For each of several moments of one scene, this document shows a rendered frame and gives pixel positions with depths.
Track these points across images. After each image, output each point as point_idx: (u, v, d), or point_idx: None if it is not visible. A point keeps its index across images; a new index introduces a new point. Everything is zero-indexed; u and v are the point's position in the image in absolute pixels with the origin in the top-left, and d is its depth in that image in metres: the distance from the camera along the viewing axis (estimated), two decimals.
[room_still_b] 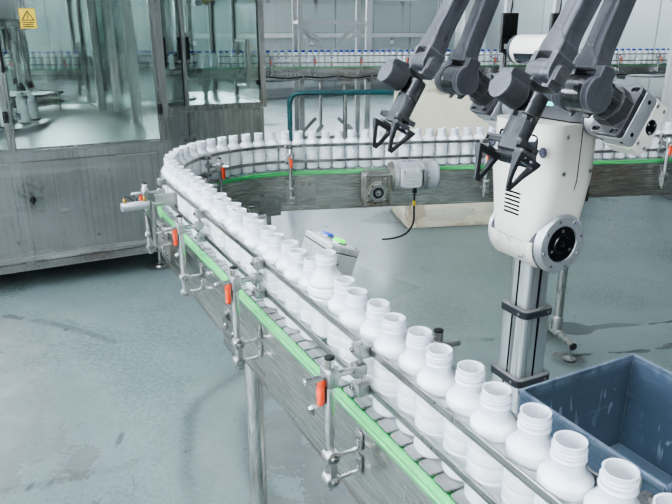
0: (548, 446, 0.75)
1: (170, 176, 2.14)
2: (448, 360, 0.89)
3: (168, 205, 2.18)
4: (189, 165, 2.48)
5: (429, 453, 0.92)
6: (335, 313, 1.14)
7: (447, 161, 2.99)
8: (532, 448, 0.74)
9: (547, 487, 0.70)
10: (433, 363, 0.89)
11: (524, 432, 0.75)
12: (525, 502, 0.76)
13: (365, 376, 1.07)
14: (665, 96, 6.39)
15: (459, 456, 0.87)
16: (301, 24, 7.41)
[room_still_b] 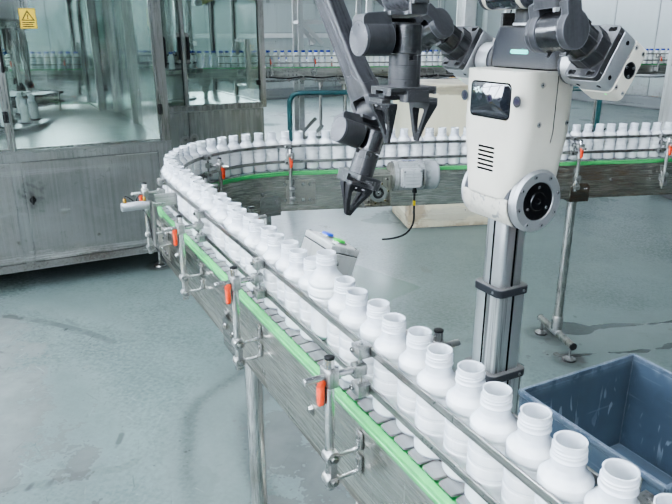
0: (548, 446, 0.75)
1: (170, 176, 2.14)
2: (448, 360, 0.89)
3: (168, 205, 2.18)
4: (189, 165, 2.48)
5: (429, 453, 0.92)
6: (335, 314, 1.14)
7: (447, 161, 2.99)
8: (532, 448, 0.74)
9: (547, 487, 0.70)
10: (433, 363, 0.89)
11: (524, 432, 0.75)
12: (525, 503, 0.76)
13: (365, 376, 1.07)
14: (665, 96, 6.39)
15: (459, 456, 0.87)
16: (301, 24, 7.41)
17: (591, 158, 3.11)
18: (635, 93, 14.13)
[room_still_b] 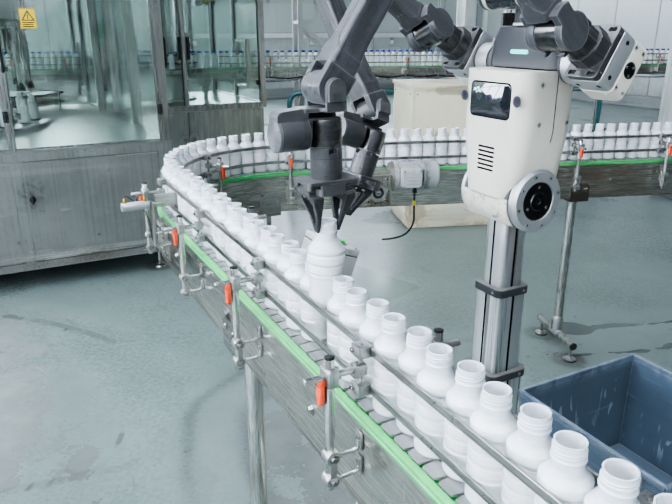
0: (548, 446, 0.75)
1: (170, 176, 2.14)
2: (448, 360, 0.89)
3: (168, 205, 2.18)
4: (189, 165, 2.48)
5: (429, 453, 0.92)
6: (335, 313, 1.14)
7: (447, 161, 2.99)
8: (532, 448, 0.74)
9: (547, 487, 0.70)
10: (433, 363, 0.89)
11: (524, 432, 0.75)
12: (525, 503, 0.76)
13: (365, 376, 1.07)
14: (665, 96, 6.39)
15: (459, 456, 0.87)
16: (301, 24, 7.41)
17: (591, 158, 3.11)
18: (635, 93, 14.13)
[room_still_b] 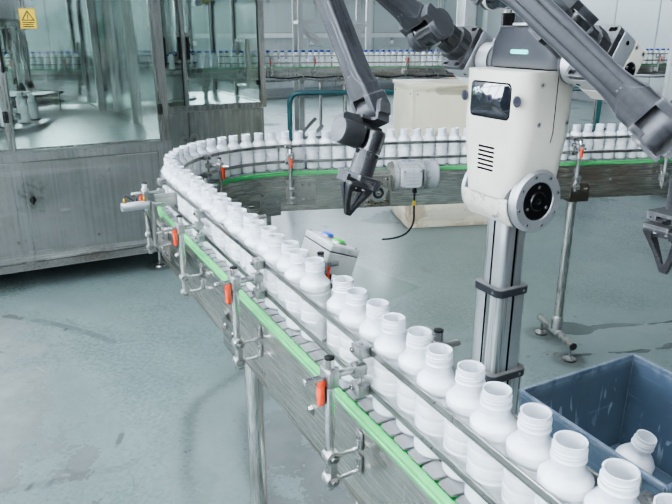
0: (548, 446, 0.75)
1: (170, 176, 2.14)
2: (448, 360, 0.89)
3: (168, 205, 2.18)
4: (189, 165, 2.48)
5: (429, 453, 0.92)
6: (335, 313, 1.14)
7: (447, 161, 2.99)
8: (532, 448, 0.74)
9: (547, 487, 0.70)
10: (433, 363, 0.89)
11: (524, 432, 0.75)
12: (525, 503, 0.76)
13: (365, 376, 1.07)
14: (665, 96, 6.39)
15: (459, 456, 0.87)
16: (301, 24, 7.41)
17: (591, 158, 3.11)
18: None
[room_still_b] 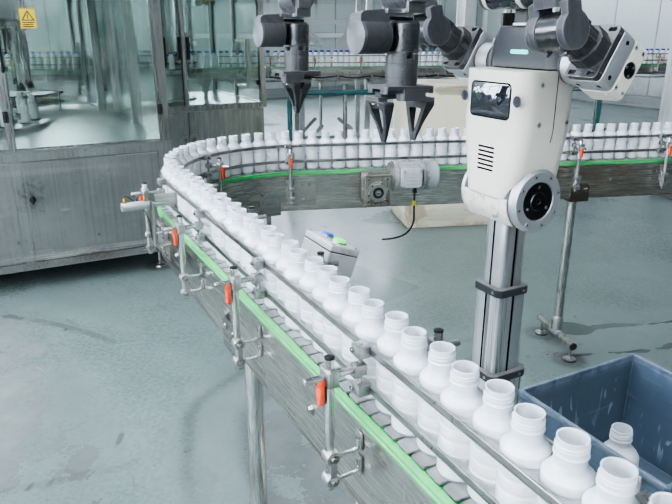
0: (511, 419, 0.80)
1: (170, 176, 2.14)
2: (422, 342, 0.94)
3: (168, 205, 2.18)
4: (189, 165, 2.48)
5: (405, 430, 0.97)
6: (319, 301, 1.20)
7: (447, 161, 2.99)
8: (495, 420, 0.80)
9: (508, 455, 0.75)
10: (408, 345, 0.94)
11: (488, 406, 0.80)
12: (490, 472, 0.81)
13: (347, 360, 1.12)
14: (665, 96, 6.39)
15: (432, 432, 0.92)
16: None
17: (591, 158, 3.11)
18: (635, 93, 14.13)
